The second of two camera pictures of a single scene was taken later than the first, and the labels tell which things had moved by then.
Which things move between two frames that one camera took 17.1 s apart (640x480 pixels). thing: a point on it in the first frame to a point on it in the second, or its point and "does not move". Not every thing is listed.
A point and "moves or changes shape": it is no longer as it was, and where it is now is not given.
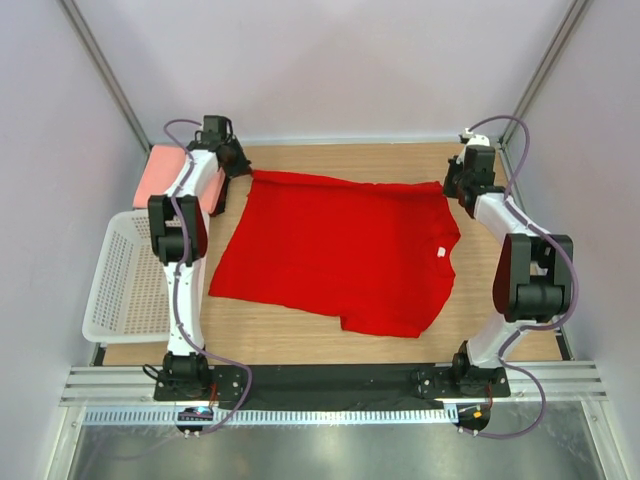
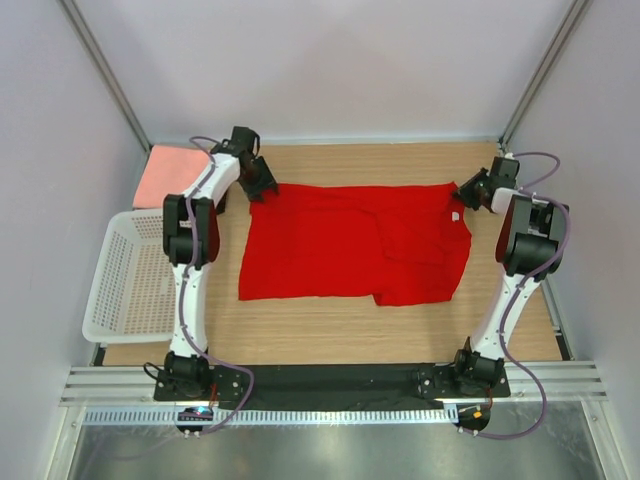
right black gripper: (455, 165) to (464, 193)
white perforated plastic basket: (129, 302) does not move
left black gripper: (243, 167) to (255, 192)
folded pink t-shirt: (163, 164) does not move
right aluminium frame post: (563, 33) does not move
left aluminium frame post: (116, 87) does not move
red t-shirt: (372, 253) moves or changes shape
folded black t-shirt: (222, 205) does not move
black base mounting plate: (290, 383) does not move
